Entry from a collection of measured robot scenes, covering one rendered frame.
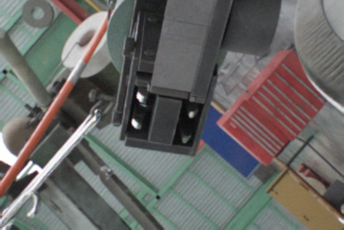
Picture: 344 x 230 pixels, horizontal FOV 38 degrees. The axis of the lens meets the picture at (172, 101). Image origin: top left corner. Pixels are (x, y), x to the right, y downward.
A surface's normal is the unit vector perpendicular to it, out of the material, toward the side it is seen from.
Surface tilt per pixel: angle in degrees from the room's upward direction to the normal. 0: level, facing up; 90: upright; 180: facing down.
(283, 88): 90
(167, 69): 65
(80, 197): 140
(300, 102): 90
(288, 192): 90
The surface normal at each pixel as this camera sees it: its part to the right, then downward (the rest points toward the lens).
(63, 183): 0.61, -0.49
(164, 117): 0.00, 0.55
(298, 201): 0.17, 0.13
